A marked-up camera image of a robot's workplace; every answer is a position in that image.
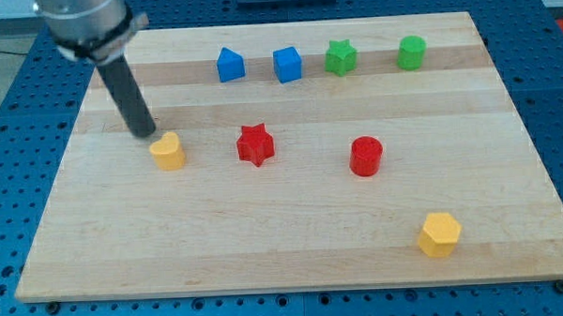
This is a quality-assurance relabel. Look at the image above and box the wooden board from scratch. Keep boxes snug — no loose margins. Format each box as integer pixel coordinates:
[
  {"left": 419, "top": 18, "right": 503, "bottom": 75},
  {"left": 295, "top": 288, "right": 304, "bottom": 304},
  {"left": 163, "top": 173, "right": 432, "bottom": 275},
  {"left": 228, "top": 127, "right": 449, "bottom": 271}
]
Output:
[{"left": 16, "top": 12, "right": 563, "bottom": 302}]

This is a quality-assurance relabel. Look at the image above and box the yellow heart block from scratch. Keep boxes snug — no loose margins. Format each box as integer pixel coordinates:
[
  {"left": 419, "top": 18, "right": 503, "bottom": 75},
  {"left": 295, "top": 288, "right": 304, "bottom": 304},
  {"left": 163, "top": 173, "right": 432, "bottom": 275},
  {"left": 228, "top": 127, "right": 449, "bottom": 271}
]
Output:
[{"left": 149, "top": 131, "right": 186, "bottom": 172}]

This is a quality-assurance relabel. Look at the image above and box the green star block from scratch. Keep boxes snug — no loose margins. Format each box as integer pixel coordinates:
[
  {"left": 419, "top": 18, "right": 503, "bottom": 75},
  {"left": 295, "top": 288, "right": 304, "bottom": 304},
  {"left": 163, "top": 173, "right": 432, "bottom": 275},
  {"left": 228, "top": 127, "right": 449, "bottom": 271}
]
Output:
[{"left": 324, "top": 39, "right": 358, "bottom": 77}]

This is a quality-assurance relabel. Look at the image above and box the red star block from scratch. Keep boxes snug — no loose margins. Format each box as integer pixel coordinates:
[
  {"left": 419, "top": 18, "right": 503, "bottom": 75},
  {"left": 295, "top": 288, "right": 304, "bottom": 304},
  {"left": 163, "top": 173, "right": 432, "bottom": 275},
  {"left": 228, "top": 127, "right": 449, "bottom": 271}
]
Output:
[{"left": 236, "top": 123, "right": 275, "bottom": 167}]

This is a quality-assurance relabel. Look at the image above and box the green cylinder block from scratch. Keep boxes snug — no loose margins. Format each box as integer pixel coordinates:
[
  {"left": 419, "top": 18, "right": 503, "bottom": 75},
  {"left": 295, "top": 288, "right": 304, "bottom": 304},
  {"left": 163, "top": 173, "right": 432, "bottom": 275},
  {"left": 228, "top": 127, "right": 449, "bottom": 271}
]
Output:
[{"left": 396, "top": 35, "right": 427, "bottom": 71}]

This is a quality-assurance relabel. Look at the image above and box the red cylinder block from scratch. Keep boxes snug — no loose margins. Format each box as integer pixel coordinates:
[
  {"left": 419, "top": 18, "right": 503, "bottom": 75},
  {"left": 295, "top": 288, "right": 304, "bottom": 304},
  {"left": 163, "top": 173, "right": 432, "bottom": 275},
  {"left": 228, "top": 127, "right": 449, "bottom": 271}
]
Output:
[{"left": 349, "top": 135, "right": 384, "bottom": 177}]

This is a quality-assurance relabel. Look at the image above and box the blue pentagon house block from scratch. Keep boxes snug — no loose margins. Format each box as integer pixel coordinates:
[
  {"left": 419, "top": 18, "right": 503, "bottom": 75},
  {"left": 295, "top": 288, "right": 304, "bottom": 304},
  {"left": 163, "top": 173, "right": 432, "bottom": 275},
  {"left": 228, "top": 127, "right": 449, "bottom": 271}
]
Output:
[{"left": 216, "top": 47, "right": 246, "bottom": 83}]

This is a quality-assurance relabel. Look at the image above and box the yellow hexagon block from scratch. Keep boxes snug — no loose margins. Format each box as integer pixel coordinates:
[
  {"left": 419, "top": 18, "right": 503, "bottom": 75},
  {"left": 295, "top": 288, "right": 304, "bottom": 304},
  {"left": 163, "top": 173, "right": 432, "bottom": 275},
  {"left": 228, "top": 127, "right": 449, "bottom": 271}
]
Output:
[{"left": 418, "top": 212, "right": 463, "bottom": 258}]

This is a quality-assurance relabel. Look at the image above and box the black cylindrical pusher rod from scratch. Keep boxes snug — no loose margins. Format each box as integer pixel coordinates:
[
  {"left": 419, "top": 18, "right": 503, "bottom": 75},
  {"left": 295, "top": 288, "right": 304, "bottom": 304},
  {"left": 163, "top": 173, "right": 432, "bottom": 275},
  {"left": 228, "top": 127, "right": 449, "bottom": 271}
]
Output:
[{"left": 96, "top": 55, "right": 156, "bottom": 138}]

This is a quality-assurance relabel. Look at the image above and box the blue cube block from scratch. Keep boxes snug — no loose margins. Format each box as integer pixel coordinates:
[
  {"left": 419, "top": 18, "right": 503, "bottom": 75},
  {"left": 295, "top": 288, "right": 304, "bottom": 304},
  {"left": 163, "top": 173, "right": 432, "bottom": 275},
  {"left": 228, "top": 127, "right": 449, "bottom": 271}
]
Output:
[{"left": 272, "top": 47, "right": 302, "bottom": 83}]

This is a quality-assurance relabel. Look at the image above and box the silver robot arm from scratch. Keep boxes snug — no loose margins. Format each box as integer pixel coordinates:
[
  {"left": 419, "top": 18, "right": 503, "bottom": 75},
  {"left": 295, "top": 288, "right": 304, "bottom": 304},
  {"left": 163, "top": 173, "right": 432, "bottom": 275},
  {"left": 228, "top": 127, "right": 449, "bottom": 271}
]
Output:
[{"left": 33, "top": 0, "right": 156, "bottom": 138}]

